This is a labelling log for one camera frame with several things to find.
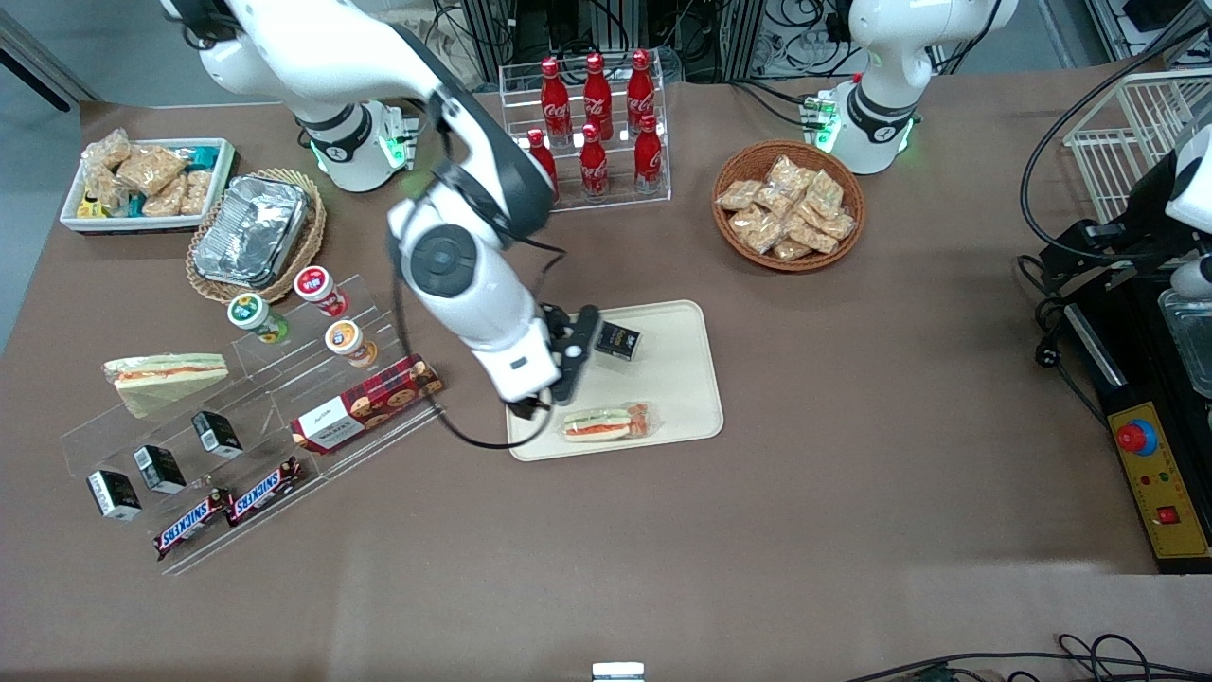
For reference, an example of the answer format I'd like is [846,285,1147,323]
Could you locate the red cola bottle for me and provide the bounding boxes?
[579,123,611,201]
[540,57,573,145]
[582,52,615,141]
[526,129,561,202]
[626,49,657,134]
[633,114,665,194]

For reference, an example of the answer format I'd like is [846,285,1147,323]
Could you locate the beige plastic tray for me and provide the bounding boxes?
[501,299,725,462]

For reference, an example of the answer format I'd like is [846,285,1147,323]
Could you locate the red plaid cookie box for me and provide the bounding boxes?
[290,353,445,456]

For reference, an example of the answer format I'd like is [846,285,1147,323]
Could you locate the clear plastic container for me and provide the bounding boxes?
[1158,288,1212,400]

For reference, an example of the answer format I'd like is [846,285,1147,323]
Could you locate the aluminium foil container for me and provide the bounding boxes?
[192,174,314,289]

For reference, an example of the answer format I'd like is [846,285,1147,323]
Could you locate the triangle sandwich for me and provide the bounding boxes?
[561,402,655,445]
[103,352,230,420]

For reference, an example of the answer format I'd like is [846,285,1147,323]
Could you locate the thin black cable bundle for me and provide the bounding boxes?
[843,633,1212,682]

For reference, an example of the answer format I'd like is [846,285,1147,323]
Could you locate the black control box yellow panel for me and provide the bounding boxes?
[1064,275,1212,575]

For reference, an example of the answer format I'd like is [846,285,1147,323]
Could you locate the black cable with plug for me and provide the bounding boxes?
[1017,254,1111,420]

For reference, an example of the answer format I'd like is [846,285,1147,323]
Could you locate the red lid yogurt cup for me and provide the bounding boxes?
[294,265,349,318]

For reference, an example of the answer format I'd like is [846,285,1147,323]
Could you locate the clear snack pack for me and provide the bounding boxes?
[80,129,133,177]
[179,170,215,217]
[84,170,130,215]
[115,143,188,198]
[141,175,188,218]

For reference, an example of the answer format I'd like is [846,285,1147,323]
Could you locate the thick black cable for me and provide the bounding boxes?
[1019,24,1212,268]

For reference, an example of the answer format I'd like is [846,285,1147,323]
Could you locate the orange lid yogurt cup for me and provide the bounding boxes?
[325,319,379,368]

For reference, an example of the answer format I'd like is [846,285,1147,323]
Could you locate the white rectangular bin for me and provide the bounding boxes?
[59,137,238,235]

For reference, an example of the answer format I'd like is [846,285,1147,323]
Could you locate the aluminium frame rack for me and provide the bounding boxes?
[459,0,770,82]

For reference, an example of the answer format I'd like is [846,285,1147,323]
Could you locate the round wicker basket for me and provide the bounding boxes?
[711,140,867,274]

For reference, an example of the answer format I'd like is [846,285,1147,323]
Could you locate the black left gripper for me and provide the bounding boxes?
[1040,185,1183,291]

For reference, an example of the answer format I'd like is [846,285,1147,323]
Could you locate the flat wicker basket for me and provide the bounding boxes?
[186,169,328,305]

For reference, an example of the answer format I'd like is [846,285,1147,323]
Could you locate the snickers bar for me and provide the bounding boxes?
[225,457,305,528]
[153,489,234,562]

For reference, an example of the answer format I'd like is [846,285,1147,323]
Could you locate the clear acrylic step stand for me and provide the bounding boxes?
[62,275,447,577]

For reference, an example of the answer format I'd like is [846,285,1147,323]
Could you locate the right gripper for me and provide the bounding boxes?
[469,304,603,407]

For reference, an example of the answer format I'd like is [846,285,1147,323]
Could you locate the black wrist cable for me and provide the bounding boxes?
[390,227,569,450]

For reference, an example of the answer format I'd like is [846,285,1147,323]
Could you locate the small black box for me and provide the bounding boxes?
[133,445,187,495]
[595,321,644,362]
[191,410,244,459]
[86,470,144,523]

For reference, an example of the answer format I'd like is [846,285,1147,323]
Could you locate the clear acrylic bottle rack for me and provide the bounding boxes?
[498,52,672,215]

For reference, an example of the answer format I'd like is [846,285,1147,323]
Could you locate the green lid yogurt cup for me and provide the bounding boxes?
[226,293,289,345]

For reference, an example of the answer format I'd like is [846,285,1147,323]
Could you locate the white wire basket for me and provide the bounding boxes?
[1061,68,1212,224]

